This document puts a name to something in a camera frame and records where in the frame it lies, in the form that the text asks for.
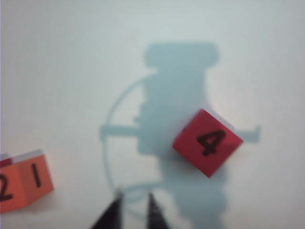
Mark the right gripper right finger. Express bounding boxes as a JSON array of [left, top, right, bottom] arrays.
[[147, 192, 171, 229]]

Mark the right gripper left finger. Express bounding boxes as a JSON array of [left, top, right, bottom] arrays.
[[90, 189, 125, 229]]

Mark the red foam cube with Y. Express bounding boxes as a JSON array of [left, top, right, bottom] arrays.
[[172, 108, 244, 179]]

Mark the orange foam cube with Q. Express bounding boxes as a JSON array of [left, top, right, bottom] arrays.
[[0, 153, 55, 214]]

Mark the red foam cube with tree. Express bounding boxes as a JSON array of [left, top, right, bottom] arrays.
[[0, 157, 14, 168]]

